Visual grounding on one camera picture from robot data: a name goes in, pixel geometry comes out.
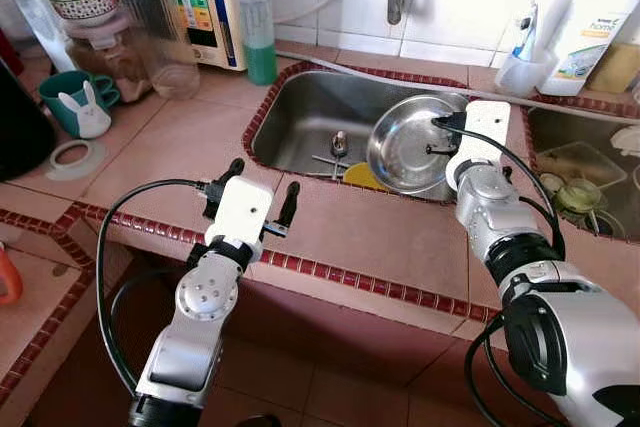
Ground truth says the steel bowl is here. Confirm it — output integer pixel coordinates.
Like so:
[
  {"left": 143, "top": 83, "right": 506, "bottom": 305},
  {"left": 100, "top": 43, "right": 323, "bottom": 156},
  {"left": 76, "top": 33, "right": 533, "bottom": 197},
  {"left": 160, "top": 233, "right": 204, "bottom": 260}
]
[{"left": 367, "top": 95, "right": 471, "bottom": 196}]

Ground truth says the steel fork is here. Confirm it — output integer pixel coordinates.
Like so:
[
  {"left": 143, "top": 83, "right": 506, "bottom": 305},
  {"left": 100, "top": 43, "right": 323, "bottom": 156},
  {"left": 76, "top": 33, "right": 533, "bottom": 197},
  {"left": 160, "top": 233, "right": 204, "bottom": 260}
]
[{"left": 308, "top": 153, "right": 353, "bottom": 174}]

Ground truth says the yellow plastic bowl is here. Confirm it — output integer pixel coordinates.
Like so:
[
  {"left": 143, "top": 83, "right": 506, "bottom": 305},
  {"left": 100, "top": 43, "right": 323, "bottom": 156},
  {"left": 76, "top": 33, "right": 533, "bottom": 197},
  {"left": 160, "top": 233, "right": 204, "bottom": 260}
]
[{"left": 343, "top": 162, "right": 386, "bottom": 191}]

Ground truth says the thin steel utensil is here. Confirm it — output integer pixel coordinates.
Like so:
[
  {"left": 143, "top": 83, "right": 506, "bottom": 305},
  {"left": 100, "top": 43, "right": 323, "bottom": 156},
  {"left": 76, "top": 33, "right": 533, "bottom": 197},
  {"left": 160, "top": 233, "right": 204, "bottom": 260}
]
[{"left": 322, "top": 157, "right": 349, "bottom": 180}]

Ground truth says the steel spoon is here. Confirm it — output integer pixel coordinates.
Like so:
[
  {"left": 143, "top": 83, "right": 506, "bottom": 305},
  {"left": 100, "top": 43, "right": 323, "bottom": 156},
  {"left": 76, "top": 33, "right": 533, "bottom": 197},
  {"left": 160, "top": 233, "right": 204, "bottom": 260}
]
[{"left": 330, "top": 130, "right": 351, "bottom": 160}]

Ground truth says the clear plastic cup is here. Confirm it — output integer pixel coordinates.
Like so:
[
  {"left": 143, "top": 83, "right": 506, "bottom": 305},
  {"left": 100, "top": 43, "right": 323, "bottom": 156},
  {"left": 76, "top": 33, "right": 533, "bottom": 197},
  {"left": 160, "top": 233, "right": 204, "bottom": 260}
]
[{"left": 495, "top": 47, "right": 556, "bottom": 98}]

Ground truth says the steel sink basin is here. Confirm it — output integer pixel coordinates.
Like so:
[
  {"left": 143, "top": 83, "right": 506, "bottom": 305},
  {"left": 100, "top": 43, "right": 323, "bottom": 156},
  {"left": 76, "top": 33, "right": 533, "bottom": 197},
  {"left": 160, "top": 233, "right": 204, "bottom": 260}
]
[
  {"left": 525, "top": 107, "right": 640, "bottom": 245},
  {"left": 250, "top": 69, "right": 471, "bottom": 203}
]

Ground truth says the small white lid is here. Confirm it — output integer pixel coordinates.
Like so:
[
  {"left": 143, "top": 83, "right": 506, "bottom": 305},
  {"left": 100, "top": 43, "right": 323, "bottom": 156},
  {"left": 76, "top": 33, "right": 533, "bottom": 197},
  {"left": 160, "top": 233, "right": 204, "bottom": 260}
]
[{"left": 540, "top": 172, "right": 566, "bottom": 196}]

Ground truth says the green soap bottle blue cap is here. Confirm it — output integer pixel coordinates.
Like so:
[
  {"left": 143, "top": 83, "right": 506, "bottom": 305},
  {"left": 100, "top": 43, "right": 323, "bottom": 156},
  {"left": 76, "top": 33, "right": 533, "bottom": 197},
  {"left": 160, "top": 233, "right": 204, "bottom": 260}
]
[{"left": 237, "top": 0, "right": 279, "bottom": 86}]

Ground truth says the white blue toothpaste tube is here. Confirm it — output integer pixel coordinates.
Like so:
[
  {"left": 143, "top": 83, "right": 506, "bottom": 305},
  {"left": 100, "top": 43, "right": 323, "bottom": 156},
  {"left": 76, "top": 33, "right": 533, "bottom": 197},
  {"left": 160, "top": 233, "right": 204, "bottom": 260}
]
[{"left": 512, "top": 0, "right": 541, "bottom": 63}]

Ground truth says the clear plastic food container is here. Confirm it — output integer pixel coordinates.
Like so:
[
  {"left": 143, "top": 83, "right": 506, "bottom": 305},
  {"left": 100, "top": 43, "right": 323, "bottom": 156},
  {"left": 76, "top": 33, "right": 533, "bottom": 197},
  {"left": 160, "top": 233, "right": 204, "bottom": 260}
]
[{"left": 535, "top": 142, "right": 629, "bottom": 188}]

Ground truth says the small glass jar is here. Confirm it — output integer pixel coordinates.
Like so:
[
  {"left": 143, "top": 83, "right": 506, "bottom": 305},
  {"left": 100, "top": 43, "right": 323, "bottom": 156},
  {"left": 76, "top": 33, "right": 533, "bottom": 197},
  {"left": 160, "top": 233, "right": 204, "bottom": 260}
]
[{"left": 557, "top": 179, "right": 606, "bottom": 216}]

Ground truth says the clear jar orange lid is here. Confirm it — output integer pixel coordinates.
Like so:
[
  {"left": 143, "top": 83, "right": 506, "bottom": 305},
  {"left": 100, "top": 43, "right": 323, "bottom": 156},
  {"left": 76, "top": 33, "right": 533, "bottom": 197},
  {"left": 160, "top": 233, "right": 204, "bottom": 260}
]
[{"left": 108, "top": 0, "right": 201, "bottom": 100}]

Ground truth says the teal mug with white bunny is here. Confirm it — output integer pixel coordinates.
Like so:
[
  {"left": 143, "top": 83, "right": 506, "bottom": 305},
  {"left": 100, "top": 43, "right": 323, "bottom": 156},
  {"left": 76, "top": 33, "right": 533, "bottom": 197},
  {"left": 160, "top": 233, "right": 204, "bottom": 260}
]
[{"left": 38, "top": 70, "right": 121, "bottom": 140}]

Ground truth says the jar with brown contents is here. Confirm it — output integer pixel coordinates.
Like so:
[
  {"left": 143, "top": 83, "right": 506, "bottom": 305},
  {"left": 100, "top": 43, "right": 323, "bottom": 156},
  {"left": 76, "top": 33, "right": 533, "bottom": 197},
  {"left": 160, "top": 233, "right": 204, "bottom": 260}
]
[{"left": 65, "top": 12, "right": 151, "bottom": 103}]

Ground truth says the beige water filter appliance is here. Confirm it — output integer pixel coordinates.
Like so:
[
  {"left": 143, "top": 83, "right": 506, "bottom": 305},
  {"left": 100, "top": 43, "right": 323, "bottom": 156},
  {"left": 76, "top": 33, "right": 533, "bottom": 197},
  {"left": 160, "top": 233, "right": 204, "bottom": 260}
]
[{"left": 160, "top": 0, "right": 259, "bottom": 70}]

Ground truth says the yellow sponge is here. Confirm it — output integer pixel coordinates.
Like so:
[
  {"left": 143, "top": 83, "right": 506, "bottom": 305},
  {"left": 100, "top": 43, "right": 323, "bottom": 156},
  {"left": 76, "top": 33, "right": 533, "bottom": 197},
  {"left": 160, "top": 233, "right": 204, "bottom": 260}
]
[{"left": 585, "top": 42, "right": 640, "bottom": 95}]

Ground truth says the white detergent bottle yellow cap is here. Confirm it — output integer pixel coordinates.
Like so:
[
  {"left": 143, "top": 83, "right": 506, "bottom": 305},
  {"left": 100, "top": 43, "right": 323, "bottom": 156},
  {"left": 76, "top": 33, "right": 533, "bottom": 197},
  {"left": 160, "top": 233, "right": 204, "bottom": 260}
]
[{"left": 540, "top": 0, "right": 640, "bottom": 96}]

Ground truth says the robot leg with black foot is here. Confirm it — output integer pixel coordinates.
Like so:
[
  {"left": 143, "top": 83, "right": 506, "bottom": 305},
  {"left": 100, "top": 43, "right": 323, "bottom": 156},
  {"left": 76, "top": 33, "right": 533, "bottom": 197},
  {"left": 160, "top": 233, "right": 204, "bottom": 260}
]
[{"left": 235, "top": 414, "right": 281, "bottom": 427}]

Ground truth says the black pot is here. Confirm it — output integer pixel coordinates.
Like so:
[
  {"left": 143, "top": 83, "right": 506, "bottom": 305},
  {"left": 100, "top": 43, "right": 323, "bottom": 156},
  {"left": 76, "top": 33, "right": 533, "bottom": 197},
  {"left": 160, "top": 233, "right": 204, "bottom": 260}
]
[{"left": 0, "top": 57, "right": 56, "bottom": 183}]

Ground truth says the orange plastic container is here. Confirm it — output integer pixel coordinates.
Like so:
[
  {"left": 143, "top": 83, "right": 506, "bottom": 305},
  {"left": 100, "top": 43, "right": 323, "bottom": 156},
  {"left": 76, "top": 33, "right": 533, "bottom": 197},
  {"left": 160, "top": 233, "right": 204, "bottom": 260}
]
[{"left": 0, "top": 242, "right": 23, "bottom": 306}]

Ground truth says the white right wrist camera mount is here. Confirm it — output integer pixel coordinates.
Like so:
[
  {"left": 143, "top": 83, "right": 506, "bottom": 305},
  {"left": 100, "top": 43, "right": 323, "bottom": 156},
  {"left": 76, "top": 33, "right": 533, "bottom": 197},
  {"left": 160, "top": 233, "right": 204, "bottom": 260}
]
[{"left": 445, "top": 99, "right": 511, "bottom": 193}]

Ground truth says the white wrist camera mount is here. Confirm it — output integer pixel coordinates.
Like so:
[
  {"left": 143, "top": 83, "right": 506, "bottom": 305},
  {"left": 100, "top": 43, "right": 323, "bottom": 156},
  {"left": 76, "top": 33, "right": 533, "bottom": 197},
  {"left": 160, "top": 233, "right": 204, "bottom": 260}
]
[
  {"left": 205, "top": 177, "right": 273, "bottom": 248},
  {"left": 445, "top": 99, "right": 511, "bottom": 193}
]

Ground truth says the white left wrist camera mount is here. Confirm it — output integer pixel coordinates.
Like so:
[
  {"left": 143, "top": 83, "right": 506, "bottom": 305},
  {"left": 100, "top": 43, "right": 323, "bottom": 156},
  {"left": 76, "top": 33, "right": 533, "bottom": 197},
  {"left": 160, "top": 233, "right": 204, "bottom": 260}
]
[{"left": 205, "top": 177, "right": 273, "bottom": 248}]

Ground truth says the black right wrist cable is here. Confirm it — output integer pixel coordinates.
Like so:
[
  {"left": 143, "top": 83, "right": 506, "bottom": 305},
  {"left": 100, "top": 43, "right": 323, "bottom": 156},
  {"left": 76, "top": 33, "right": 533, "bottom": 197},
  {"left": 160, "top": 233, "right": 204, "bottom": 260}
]
[{"left": 435, "top": 112, "right": 567, "bottom": 260}]

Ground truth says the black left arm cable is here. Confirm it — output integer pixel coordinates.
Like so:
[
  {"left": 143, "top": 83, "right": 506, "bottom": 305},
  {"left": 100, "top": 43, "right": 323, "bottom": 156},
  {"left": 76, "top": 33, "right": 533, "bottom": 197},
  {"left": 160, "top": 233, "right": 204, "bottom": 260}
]
[{"left": 94, "top": 177, "right": 216, "bottom": 398}]

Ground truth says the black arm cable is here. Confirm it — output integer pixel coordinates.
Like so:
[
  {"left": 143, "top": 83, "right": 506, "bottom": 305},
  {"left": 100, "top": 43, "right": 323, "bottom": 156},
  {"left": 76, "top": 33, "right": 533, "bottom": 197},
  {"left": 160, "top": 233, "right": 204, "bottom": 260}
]
[
  {"left": 462, "top": 312, "right": 546, "bottom": 427},
  {"left": 94, "top": 177, "right": 216, "bottom": 398}
]

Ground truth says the white flat ring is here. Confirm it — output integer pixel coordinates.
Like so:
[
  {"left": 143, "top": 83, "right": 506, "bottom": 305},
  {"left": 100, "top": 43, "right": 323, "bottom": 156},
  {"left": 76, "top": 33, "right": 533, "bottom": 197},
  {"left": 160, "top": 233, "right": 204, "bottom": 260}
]
[{"left": 45, "top": 139, "right": 106, "bottom": 181}]

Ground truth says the black right upper arm cable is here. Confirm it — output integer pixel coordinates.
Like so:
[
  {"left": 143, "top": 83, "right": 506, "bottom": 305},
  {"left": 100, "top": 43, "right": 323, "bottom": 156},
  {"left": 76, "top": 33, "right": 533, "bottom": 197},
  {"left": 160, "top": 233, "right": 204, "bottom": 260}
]
[{"left": 462, "top": 312, "right": 546, "bottom": 427}]

